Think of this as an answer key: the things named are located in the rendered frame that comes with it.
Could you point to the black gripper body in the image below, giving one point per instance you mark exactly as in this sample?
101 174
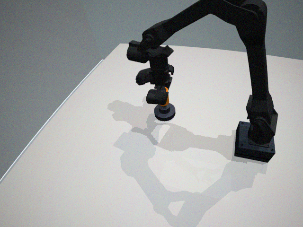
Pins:
161 78

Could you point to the dark grey round pedestal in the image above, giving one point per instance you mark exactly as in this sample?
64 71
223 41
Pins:
165 113

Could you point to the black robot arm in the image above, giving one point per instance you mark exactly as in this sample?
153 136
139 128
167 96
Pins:
250 19

